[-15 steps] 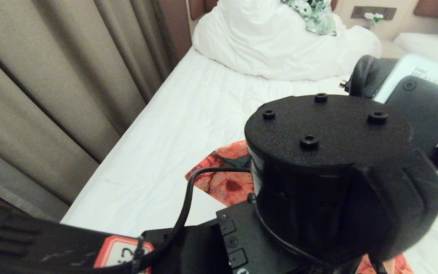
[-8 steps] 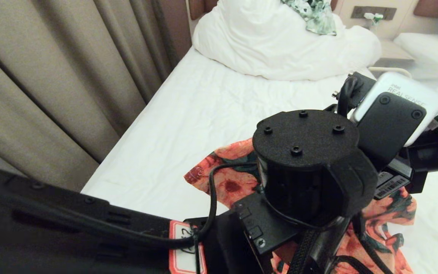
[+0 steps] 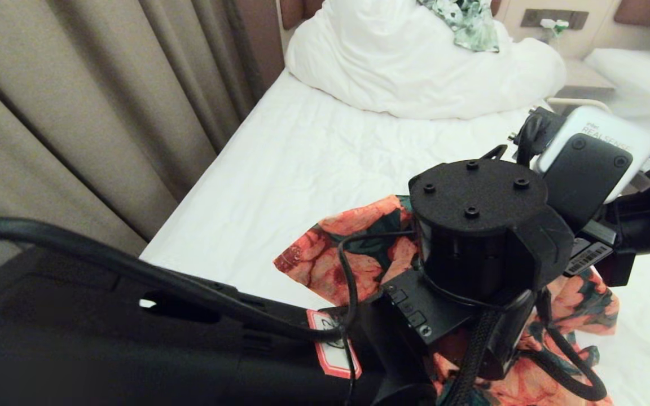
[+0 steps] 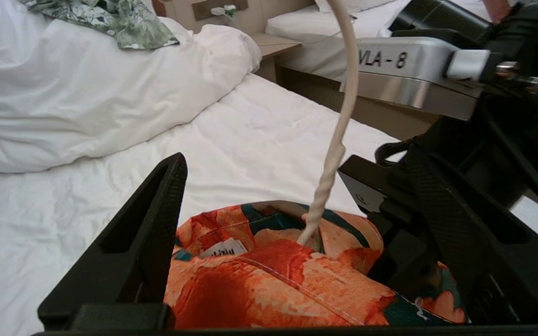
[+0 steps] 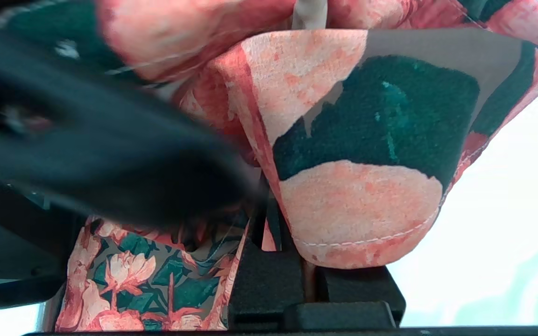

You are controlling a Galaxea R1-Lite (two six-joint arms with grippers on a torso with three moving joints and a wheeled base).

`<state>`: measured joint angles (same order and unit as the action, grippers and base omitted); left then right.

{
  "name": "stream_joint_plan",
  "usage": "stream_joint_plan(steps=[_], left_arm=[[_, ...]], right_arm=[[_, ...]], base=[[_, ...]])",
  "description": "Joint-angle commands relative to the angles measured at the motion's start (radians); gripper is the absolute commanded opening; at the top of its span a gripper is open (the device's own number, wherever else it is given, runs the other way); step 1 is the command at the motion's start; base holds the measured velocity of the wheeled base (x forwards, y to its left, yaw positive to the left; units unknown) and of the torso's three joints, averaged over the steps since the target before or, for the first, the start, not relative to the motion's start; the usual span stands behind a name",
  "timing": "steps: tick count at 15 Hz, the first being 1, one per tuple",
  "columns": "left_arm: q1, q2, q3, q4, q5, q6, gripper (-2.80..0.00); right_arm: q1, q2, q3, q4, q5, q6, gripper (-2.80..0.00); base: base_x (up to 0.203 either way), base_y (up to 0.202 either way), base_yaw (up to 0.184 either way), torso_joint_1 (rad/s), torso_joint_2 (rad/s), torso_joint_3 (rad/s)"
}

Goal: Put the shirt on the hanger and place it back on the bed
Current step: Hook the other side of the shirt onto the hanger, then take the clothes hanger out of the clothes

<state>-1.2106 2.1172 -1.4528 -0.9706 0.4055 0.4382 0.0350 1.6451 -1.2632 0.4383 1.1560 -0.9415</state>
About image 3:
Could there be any white sheeted bed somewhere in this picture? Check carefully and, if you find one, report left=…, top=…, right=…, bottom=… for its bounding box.
left=139, top=70, right=650, bottom=406
left=585, top=48, right=650, bottom=133

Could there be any beige curtain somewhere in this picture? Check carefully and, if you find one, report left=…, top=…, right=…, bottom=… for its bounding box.
left=0, top=0, right=269, bottom=283

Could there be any black camera cable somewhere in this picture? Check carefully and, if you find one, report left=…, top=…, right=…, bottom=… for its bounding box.
left=336, top=230, right=419, bottom=406

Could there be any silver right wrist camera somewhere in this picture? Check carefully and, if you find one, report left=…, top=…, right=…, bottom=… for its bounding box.
left=531, top=106, right=650, bottom=205

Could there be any green floral garment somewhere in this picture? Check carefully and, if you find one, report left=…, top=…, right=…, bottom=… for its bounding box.
left=418, top=0, right=499, bottom=53

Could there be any brown wall socket panel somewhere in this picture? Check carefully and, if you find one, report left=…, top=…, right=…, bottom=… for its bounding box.
left=521, top=8, right=590, bottom=30

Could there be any crumpled white duvet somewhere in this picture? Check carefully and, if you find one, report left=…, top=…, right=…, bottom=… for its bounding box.
left=286, top=0, right=567, bottom=121

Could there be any beige nightstand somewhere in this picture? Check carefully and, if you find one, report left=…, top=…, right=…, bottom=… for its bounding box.
left=554, top=58, right=616, bottom=99

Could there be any white charger plug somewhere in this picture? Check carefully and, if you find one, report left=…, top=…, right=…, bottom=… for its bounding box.
left=539, top=19, right=569, bottom=37

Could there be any orange floral short-sleeve shirt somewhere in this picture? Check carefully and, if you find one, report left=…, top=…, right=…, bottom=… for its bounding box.
left=273, top=195, right=620, bottom=406

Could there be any black looped cable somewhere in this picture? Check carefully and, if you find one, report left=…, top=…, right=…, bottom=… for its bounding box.
left=443, top=307, right=609, bottom=406

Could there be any brown padded headboard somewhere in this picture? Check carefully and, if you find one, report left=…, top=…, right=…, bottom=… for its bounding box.
left=614, top=0, right=650, bottom=26
left=280, top=0, right=331, bottom=30

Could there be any cream wire clothes hanger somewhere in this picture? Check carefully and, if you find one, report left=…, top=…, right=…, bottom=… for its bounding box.
left=545, top=97, right=613, bottom=112

